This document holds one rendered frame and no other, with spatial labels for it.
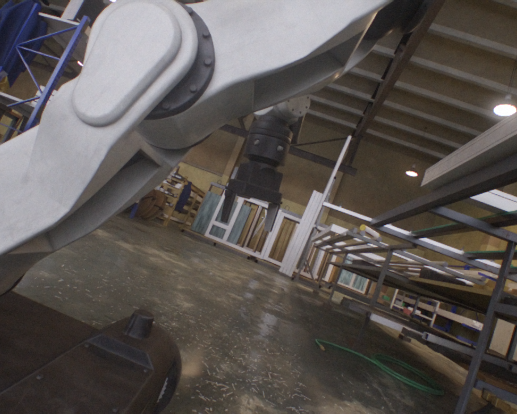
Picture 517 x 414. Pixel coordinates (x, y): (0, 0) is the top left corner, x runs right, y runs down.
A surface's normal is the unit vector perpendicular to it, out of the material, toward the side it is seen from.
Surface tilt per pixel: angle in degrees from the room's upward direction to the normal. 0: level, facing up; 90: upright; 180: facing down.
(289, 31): 90
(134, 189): 90
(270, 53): 90
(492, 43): 90
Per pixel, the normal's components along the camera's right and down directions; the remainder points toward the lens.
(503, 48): -0.10, -0.15
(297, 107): 0.54, 0.14
